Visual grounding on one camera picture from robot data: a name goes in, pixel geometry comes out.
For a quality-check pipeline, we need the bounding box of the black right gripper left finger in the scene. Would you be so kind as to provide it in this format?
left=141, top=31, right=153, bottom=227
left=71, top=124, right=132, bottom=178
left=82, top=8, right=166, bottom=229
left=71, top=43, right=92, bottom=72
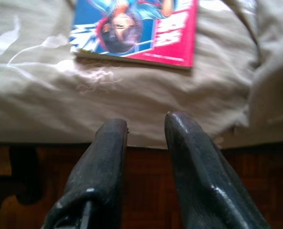
left=44, top=118, right=129, bottom=229

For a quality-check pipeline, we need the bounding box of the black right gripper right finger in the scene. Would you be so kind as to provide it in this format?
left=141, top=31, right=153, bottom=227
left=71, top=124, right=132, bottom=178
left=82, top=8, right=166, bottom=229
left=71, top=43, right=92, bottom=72
left=164, top=112, right=271, bottom=229

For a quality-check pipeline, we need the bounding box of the colourful comic book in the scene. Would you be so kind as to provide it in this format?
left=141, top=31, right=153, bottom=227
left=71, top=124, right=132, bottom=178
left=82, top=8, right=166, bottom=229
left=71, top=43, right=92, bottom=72
left=69, top=0, right=199, bottom=70

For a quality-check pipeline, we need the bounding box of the grey floral bed sheet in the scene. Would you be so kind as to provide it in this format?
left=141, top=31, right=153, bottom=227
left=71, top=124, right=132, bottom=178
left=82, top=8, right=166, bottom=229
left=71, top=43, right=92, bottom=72
left=0, top=0, right=283, bottom=150

